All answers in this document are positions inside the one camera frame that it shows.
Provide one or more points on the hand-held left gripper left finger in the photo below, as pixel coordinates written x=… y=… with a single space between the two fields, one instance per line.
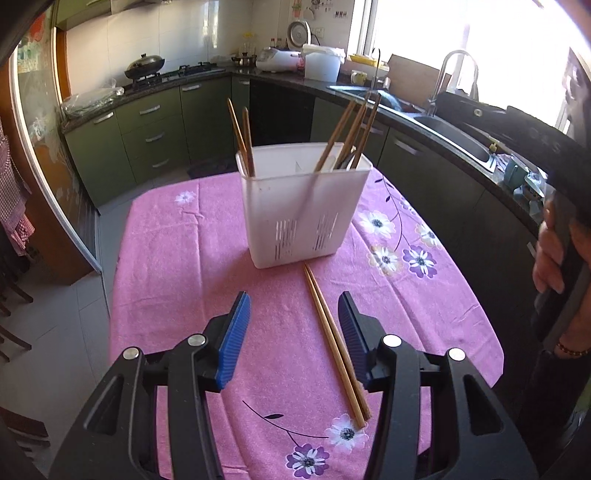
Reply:
x=235 y=337

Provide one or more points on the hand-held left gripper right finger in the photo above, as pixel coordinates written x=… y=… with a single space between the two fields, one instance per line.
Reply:
x=353 y=337

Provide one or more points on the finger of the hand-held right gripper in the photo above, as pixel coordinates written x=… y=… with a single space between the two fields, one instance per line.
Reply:
x=471 y=110

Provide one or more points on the white plastic utensil holder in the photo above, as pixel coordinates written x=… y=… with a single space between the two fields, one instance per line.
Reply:
x=300 y=203

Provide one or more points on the person's right forearm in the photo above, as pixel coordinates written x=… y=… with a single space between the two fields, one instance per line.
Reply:
x=577 y=323

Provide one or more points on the person's right hand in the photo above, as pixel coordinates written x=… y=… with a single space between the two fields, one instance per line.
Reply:
x=549 y=258

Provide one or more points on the steel kitchen sink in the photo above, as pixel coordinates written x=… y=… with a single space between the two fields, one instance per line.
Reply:
x=457 y=138

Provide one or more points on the steel kitchen faucet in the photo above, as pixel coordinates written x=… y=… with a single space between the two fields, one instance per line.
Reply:
x=436 y=87

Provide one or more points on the teal cup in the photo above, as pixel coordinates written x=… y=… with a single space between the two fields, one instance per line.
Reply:
x=515 y=175

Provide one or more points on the wooden cutting board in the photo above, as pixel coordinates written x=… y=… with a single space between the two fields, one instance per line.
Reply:
x=411 y=76

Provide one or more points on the pink floral tablecloth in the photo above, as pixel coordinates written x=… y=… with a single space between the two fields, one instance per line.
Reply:
x=184 y=277

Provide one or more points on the dark pan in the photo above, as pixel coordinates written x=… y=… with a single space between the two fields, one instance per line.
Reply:
x=392 y=101

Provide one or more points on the yellow dish rack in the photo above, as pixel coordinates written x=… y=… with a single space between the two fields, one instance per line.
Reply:
x=364 y=62

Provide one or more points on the yellow mug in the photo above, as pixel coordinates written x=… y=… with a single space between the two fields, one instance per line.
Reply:
x=358 y=77

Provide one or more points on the white lidded bucket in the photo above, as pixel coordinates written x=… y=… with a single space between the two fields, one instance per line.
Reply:
x=323 y=64

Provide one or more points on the round white appliance lid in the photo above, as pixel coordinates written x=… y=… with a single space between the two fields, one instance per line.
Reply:
x=298 y=34

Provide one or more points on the white rice cooker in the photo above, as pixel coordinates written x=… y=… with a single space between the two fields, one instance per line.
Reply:
x=277 y=60

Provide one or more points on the green kitchen cabinets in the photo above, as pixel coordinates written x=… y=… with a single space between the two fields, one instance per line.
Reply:
x=147 y=134

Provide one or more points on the dark wooden chair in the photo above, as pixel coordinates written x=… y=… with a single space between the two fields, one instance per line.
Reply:
x=11 y=300
x=23 y=431

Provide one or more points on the small cooking pot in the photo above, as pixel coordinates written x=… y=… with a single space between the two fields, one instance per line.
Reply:
x=243 y=61

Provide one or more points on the checkered apron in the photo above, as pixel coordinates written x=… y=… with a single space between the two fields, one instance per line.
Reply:
x=11 y=194

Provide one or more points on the glass sliding door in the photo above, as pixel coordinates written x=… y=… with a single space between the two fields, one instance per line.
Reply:
x=46 y=147

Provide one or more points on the black gas stove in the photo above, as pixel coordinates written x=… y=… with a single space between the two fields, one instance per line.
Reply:
x=184 y=74

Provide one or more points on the plastic wrapped glass lid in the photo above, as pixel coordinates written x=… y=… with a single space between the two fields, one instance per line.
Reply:
x=90 y=100

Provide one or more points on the black wok with lid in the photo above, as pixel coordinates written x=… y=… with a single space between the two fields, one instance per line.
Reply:
x=144 y=65

